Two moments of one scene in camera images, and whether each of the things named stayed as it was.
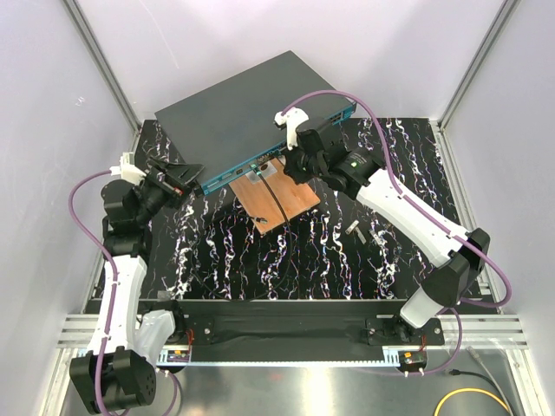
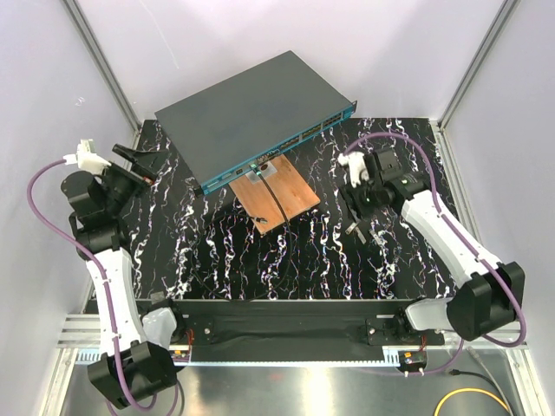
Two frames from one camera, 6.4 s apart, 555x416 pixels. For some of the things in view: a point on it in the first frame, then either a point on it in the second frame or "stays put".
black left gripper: [183, 172] → [149, 162]
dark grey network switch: [231, 126] stays put
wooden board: [261, 205] stays put
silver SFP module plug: [381, 242] stays put
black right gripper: [289, 156] → [351, 197]
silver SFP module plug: [354, 226] stays put
